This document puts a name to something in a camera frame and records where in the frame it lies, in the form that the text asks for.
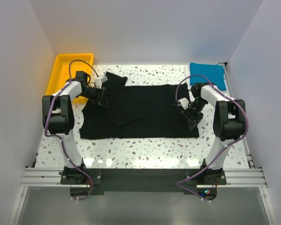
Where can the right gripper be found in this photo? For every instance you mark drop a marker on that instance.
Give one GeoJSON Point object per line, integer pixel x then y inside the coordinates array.
{"type": "Point", "coordinates": [192, 120]}

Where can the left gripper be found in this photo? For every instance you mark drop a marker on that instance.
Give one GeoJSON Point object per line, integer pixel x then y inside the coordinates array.
{"type": "Point", "coordinates": [100, 99]}

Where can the black t shirt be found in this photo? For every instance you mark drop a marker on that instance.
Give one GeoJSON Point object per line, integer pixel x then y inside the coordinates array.
{"type": "Point", "coordinates": [137, 112]}

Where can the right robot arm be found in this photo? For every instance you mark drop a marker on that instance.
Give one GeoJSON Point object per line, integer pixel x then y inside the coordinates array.
{"type": "Point", "coordinates": [229, 126]}

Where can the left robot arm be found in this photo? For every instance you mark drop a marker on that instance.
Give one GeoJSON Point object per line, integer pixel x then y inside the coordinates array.
{"type": "Point", "coordinates": [58, 122]}

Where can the yellow plastic tray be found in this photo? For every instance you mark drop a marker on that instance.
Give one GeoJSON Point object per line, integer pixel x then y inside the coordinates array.
{"type": "Point", "coordinates": [60, 73]}

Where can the folded blue t shirt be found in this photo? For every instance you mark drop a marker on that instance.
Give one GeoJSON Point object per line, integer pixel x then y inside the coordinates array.
{"type": "Point", "coordinates": [214, 73]}

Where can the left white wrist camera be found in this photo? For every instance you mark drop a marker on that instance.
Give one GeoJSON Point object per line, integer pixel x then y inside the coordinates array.
{"type": "Point", "coordinates": [100, 80]}

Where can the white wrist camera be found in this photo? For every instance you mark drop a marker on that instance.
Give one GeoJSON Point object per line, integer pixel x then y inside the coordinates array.
{"type": "Point", "coordinates": [183, 102]}
{"type": "Point", "coordinates": [100, 80]}

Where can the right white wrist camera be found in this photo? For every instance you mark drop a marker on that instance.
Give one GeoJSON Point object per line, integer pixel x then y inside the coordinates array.
{"type": "Point", "coordinates": [183, 102]}

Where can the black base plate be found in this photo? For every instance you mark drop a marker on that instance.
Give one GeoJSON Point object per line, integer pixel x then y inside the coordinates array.
{"type": "Point", "coordinates": [99, 181]}

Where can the aluminium frame rail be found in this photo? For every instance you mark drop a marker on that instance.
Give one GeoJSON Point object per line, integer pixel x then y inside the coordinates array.
{"type": "Point", "coordinates": [49, 177]}

